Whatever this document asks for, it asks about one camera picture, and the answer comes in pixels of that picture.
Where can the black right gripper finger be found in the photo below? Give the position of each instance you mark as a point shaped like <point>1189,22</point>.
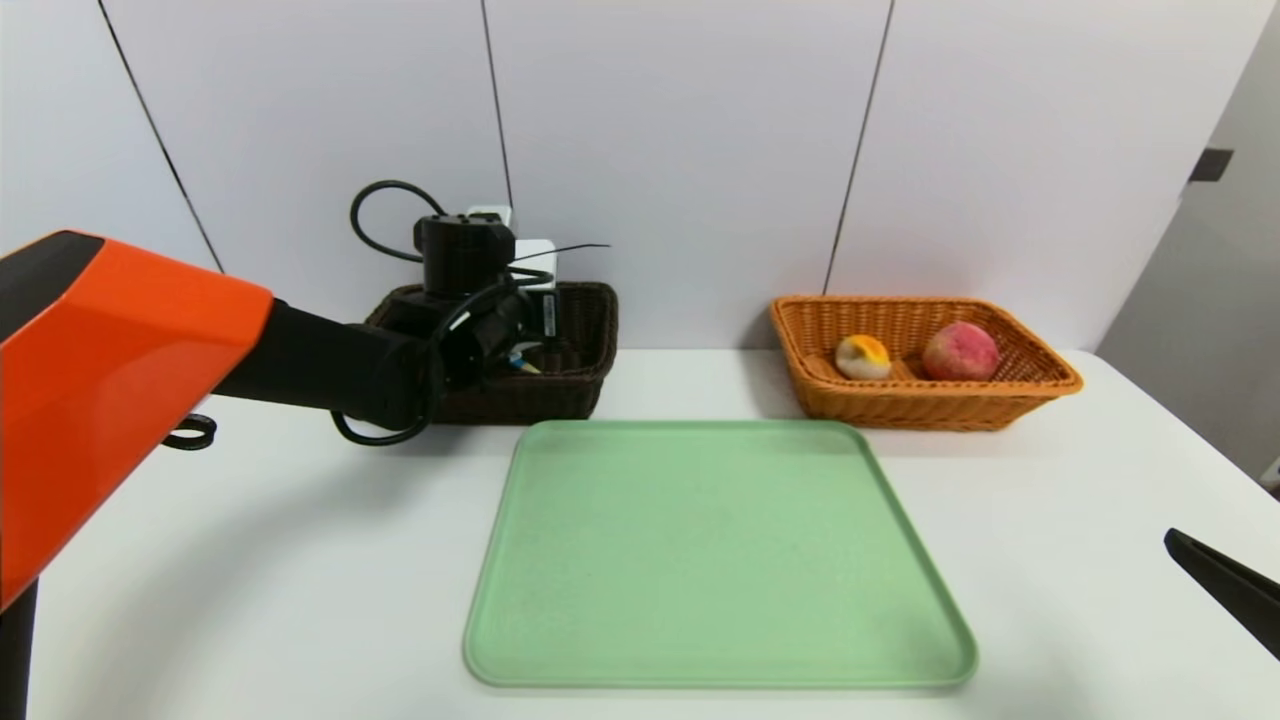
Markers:
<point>1235,590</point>

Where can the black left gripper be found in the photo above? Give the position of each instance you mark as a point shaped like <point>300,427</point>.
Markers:
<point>547,315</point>

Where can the white bun with orange top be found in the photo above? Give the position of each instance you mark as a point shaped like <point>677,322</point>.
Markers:
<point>863,358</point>

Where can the red peach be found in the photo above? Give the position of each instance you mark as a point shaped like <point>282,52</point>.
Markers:
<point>960,352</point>

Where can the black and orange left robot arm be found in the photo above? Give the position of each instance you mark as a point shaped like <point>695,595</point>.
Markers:
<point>150,350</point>

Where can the dark brown wicker basket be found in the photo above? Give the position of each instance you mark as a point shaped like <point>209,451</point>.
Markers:
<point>575,350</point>

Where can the orange wicker basket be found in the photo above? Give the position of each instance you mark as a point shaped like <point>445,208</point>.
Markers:
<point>860,400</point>

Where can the thin black zip tie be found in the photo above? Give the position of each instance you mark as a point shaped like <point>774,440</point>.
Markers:
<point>570,248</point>

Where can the light green plastic tray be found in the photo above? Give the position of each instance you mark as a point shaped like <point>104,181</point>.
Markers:
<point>720,560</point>

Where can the dark wall plate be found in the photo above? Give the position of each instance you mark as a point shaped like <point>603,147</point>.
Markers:
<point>1210,166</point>

